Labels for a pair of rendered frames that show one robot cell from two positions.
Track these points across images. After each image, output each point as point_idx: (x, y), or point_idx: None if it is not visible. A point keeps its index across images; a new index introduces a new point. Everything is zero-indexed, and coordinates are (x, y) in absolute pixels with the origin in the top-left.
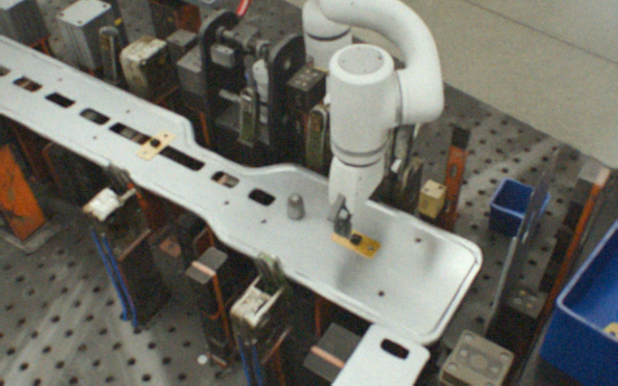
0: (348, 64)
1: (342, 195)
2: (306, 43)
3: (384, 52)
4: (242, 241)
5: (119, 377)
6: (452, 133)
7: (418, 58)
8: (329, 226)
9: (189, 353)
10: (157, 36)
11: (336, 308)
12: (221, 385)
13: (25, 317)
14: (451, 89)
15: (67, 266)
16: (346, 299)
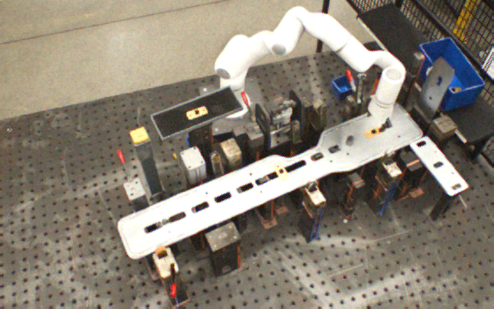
0: (393, 78)
1: (387, 117)
2: None
3: (392, 67)
4: (354, 164)
5: (337, 252)
6: (283, 82)
7: (393, 62)
8: (362, 136)
9: (340, 224)
10: (196, 144)
11: None
12: (360, 219)
13: (285, 279)
14: (256, 67)
15: (265, 254)
16: (395, 146)
